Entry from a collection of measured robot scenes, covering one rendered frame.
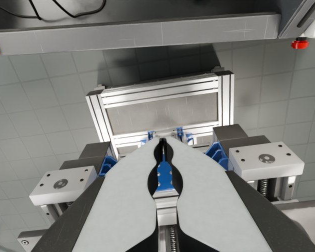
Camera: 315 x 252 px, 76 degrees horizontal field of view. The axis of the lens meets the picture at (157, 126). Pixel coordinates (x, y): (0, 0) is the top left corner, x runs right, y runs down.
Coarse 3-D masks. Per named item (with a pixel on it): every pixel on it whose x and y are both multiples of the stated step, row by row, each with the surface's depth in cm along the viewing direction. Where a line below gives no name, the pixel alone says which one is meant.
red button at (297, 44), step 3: (297, 39) 50; (300, 39) 49; (303, 39) 49; (291, 42) 51; (294, 42) 50; (297, 42) 50; (300, 42) 49; (303, 42) 49; (306, 42) 49; (291, 45) 51; (294, 45) 50; (297, 45) 50; (300, 45) 49; (303, 45) 49; (306, 45) 49; (297, 48) 50; (300, 48) 50
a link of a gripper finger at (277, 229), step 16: (240, 192) 8; (256, 192) 8; (256, 208) 7; (272, 208) 7; (256, 224) 7; (272, 224) 7; (288, 224) 7; (272, 240) 6; (288, 240) 6; (304, 240) 6
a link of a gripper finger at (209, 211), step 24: (168, 144) 12; (192, 168) 10; (216, 168) 10; (192, 192) 8; (216, 192) 8; (192, 216) 7; (216, 216) 7; (240, 216) 7; (192, 240) 7; (216, 240) 6; (240, 240) 6; (264, 240) 6
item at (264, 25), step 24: (72, 24) 35; (96, 24) 35; (120, 24) 35; (144, 24) 35; (168, 24) 35; (192, 24) 35; (216, 24) 35; (240, 24) 35; (264, 24) 35; (0, 48) 37; (24, 48) 37; (48, 48) 37; (72, 48) 37; (96, 48) 37
